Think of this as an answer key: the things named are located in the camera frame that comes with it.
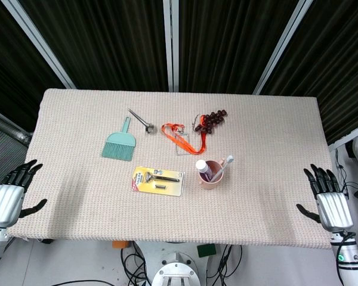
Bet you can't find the clear badge holder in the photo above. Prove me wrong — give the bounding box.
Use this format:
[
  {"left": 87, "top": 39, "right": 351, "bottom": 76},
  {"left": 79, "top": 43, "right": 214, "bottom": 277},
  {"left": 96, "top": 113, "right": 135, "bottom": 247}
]
[{"left": 174, "top": 132, "right": 194, "bottom": 156}]

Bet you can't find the beige waffle tablecloth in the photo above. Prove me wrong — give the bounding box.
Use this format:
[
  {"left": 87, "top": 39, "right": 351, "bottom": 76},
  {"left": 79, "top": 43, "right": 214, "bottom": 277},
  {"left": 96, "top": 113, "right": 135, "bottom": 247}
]
[{"left": 2, "top": 88, "right": 349, "bottom": 253}]

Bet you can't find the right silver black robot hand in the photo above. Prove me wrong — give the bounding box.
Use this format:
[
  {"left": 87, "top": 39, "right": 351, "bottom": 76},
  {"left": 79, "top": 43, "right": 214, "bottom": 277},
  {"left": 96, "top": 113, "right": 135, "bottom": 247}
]
[{"left": 296, "top": 163, "right": 354, "bottom": 233}]

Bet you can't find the yellow razor blister pack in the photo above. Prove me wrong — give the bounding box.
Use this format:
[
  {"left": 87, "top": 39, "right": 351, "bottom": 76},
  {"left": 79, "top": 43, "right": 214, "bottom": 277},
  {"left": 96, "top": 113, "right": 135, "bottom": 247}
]
[{"left": 130, "top": 166, "right": 186, "bottom": 197}]

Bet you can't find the silver metal engine valve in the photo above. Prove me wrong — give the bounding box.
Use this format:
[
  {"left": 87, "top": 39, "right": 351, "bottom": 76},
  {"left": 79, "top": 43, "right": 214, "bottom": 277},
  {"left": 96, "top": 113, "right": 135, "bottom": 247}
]
[{"left": 127, "top": 108, "right": 156, "bottom": 134}]

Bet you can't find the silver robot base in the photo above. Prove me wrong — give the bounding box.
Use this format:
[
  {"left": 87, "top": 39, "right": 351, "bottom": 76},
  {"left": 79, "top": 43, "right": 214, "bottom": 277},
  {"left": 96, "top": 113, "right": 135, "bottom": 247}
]
[{"left": 151, "top": 241, "right": 209, "bottom": 286}]

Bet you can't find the pink ribbed cup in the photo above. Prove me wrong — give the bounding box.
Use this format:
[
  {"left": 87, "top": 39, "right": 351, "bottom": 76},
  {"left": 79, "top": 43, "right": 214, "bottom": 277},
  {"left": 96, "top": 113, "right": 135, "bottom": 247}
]
[{"left": 196, "top": 158, "right": 227, "bottom": 191}]

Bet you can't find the white frame post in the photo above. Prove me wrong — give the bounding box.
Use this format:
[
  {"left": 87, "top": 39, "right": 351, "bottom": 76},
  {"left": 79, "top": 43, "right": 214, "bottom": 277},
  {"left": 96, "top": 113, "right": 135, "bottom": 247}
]
[
  {"left": 162, "top": 0, "right": 180, "bottom": 92},
  {"left": 253, "top": 0, "right": 317, "bottom": 95},
  {"left": 1, "top": 0, "right": 77, "bottom": 89}
]

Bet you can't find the orange lanyard strap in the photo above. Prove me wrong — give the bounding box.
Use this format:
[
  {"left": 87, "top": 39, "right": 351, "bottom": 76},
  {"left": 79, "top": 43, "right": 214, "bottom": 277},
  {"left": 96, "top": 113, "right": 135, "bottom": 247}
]
[{"left": 161, "top": 116, "right": 208, "bottom": 155}]

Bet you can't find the purple white tube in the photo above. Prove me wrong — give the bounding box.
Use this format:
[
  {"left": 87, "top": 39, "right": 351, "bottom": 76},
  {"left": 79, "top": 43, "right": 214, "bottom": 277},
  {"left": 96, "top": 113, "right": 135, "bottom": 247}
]
[{"left": 195, "top": 159, "right": 213, "bottom": 182}]

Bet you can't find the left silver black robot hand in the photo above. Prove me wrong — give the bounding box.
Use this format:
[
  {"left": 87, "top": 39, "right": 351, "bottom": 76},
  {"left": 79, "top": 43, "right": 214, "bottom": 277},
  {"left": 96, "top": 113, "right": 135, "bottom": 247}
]
[{"left": 0, "top": 159, "right": 48, "bottom": 230}]

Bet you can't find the black pleated curtain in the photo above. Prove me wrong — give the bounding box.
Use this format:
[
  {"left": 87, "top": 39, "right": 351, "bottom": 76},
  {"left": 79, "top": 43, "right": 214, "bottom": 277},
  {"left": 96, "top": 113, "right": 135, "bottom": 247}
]
[
  {"left": 262, "top": 0, "right": 358, "bottom": 145},
  {"left": 0, "top": 0, "right": 68, "bottom": 126},
  {"left": 178, "top": 0, "right": 305, "bottom": 94},
  {"left": 17, "top": 0, "right": 169, "bottom": 92}
]

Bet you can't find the green hand brush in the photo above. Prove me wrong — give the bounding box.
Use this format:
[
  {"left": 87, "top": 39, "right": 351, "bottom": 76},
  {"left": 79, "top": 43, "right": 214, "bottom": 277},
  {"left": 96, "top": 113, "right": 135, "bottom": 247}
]
[{"left": 101, "top": 116, "right": 135, "bottom": 162}]

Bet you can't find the light grey toothbrush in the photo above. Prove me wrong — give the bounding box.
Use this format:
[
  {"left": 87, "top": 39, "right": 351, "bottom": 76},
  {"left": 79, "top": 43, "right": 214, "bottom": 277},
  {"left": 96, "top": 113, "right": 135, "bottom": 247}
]
[{"left": 210, "top": 154, "right": 235, "bottom": 182}]

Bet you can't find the black floor cable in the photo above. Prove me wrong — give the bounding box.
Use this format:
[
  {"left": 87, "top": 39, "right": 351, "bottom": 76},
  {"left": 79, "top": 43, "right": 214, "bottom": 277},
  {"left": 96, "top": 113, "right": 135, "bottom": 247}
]
[
  {"left": 207, "top": 244, "right": 245, "bottom": 286},
  {"left": 119, "top": 244, "right": 156, "bottom": 286},
  {"left": 334, "top": 148, "right": 358, "bottom": 203}
]

